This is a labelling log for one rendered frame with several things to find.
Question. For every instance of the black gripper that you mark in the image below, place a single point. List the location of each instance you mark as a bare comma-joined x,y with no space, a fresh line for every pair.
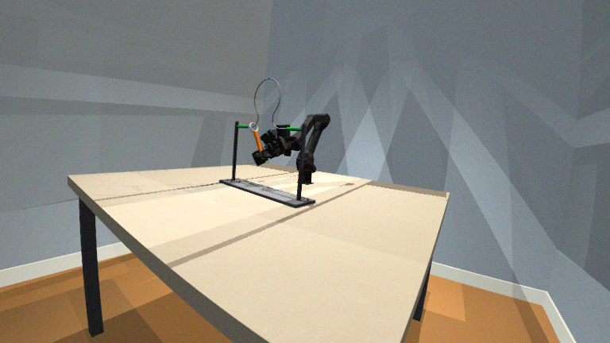
270,151

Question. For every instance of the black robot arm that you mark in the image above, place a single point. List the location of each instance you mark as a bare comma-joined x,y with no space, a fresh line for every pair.
320,122

